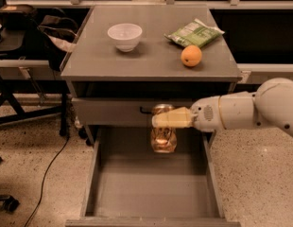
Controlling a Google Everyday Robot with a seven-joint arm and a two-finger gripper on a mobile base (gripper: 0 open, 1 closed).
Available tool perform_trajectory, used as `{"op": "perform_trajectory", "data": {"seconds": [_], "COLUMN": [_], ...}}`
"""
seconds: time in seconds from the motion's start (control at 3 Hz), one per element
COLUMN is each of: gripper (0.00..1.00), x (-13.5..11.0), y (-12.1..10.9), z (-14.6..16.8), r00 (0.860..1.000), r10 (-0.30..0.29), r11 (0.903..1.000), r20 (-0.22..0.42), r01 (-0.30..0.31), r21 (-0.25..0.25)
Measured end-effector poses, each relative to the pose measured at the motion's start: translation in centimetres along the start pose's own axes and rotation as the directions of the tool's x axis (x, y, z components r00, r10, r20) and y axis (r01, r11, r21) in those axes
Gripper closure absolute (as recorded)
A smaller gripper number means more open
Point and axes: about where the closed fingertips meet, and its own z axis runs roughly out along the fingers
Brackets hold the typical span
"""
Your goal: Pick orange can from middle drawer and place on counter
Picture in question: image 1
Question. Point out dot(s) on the closed grey top drawer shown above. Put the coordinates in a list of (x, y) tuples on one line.
[(121, 112)]

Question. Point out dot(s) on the black office chair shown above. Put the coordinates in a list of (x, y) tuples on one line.
[(14, 20)]

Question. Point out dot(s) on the orange fruit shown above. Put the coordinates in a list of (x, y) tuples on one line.
[(191, 56)]

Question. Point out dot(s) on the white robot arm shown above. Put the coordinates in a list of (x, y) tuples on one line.
[(270, 106)]

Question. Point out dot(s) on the green chip bag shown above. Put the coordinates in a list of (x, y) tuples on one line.
[(195, 33)]

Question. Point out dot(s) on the grey side table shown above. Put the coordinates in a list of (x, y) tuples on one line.
[(20, 69)]

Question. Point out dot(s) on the black drawer handle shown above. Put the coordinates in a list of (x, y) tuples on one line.
[(144, 111)]

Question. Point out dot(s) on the grey drawer cabinet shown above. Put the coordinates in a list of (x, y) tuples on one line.
[(153, 69)]

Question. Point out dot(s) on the crushed orange soda can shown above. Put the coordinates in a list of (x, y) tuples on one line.
[(163, 140)]

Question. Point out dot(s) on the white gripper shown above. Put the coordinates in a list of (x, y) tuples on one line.
[(205, 114)]

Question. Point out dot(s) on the white ceramic bowl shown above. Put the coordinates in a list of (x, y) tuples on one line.
[(125, 37)]

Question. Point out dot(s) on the black chair caster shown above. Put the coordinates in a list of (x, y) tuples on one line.
[(10, 204)]

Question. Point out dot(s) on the open grey middle drawer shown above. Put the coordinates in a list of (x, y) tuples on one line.
[(130, 185)]

